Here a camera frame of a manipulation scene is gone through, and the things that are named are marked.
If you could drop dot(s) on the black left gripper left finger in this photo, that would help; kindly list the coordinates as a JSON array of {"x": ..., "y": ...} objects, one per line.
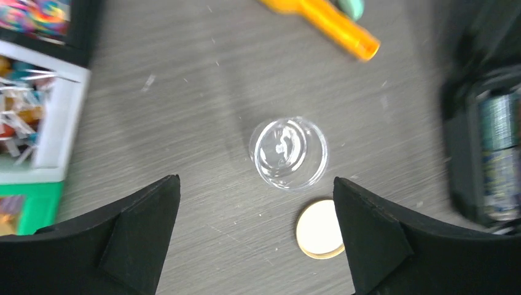
[{"x": 119, "y": 248}]

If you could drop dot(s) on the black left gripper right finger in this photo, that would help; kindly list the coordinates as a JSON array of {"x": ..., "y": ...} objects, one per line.
[{"x": 394, "y": 250}]

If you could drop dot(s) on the green candy bin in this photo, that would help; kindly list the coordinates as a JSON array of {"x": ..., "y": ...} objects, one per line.
[{"x": 25, "y": 208}]

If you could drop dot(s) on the yellow plastic scoop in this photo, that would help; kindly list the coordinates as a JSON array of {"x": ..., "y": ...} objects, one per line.
[{"x": 325, "y": 17}]

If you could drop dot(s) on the clear plastic jar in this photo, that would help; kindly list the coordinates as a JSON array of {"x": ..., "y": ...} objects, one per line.
[{"x": 289, "y": 153}]

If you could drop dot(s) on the black poker chip case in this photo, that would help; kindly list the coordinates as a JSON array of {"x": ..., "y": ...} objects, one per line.
[{"x": 480, "y": 104}]

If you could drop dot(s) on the white lollipop bin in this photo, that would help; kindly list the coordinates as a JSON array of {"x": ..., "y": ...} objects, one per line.
[{"x": 58, "y": 129}]

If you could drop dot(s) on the black swirl lollipop bin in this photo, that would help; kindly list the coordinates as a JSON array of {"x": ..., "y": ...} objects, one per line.
[{"x": 66, "y": 30}]

